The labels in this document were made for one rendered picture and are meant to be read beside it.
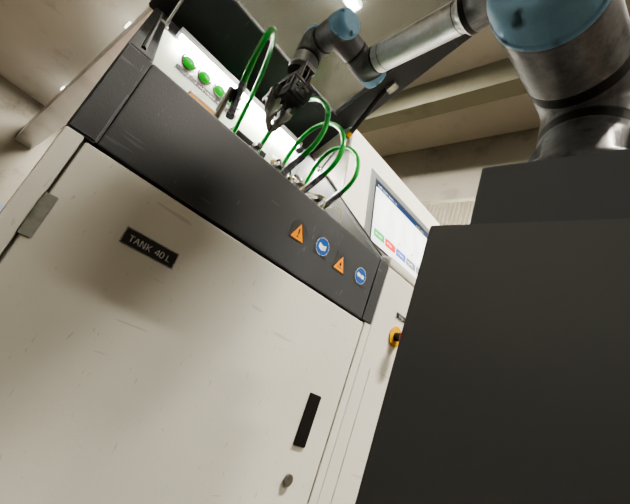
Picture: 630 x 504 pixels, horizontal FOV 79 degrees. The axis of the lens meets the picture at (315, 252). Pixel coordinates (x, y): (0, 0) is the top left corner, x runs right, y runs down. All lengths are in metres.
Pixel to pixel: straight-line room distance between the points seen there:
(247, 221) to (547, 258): 0.48
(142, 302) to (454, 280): 0.43
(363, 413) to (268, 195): 0.54
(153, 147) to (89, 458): 0.44
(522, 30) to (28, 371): 0.69
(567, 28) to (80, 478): 0.78
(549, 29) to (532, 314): 0.30
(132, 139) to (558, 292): 0.56
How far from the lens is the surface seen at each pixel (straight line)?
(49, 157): 0.60
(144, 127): 0.64
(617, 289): 0.37
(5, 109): 10.51
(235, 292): 0.68
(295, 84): 1.08
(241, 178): 0.70
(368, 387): 0.95
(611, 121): 0.57
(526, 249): 0.40
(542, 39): 0.53
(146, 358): 0.63
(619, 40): 0.57
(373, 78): 1.20
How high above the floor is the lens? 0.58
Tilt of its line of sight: 21 degrees up
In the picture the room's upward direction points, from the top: 21 degrees clockwise
